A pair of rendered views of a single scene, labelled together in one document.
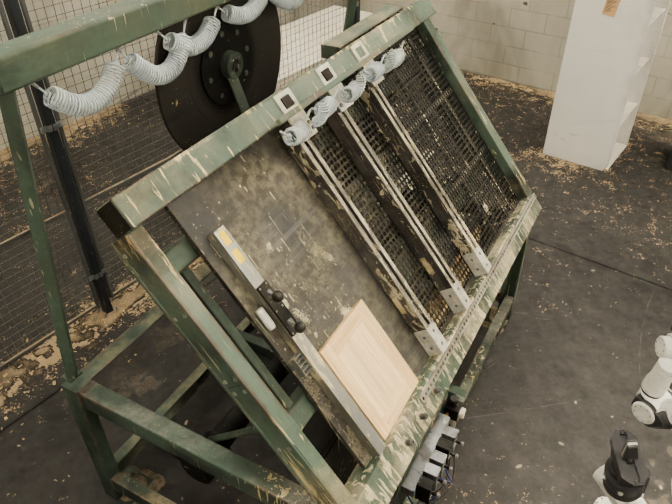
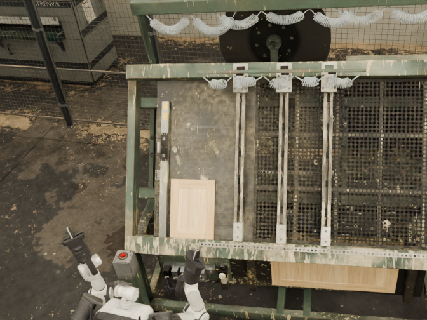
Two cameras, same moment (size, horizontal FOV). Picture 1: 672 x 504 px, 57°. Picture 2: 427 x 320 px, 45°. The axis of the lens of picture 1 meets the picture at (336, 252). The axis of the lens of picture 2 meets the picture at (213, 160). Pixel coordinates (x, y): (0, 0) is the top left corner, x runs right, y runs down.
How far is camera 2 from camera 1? 3.00 m
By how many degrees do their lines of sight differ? 58
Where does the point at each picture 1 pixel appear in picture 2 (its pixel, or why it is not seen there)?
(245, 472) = (148, 206)
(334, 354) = (177, 185)
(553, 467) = not seen: outside the picture
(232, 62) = (271, 41)
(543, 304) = not seen: outside the picture
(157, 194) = (143, 72)
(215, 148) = (182, 70)
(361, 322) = (204, 188)
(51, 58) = (153, 8)
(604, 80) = not seen: outside the picture
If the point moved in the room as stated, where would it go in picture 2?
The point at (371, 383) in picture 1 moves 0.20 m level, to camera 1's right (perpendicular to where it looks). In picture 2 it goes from (185, 213) to (194, 232)
